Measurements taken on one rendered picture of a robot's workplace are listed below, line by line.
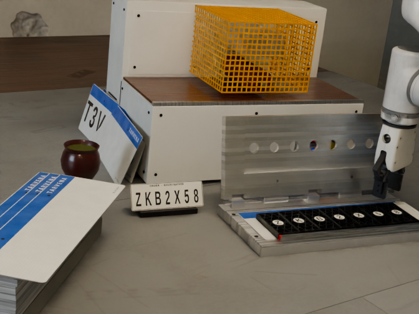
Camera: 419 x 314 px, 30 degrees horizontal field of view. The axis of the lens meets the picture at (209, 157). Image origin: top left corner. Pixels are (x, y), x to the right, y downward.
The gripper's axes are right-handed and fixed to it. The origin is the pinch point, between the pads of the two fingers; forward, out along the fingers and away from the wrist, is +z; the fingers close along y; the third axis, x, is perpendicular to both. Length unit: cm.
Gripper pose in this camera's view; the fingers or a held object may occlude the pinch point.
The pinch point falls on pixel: (387, 186)
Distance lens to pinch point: 180.2
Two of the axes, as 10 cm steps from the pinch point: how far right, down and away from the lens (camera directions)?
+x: -7.6, -2.9, 5.8
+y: 6.5, -2.2, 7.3
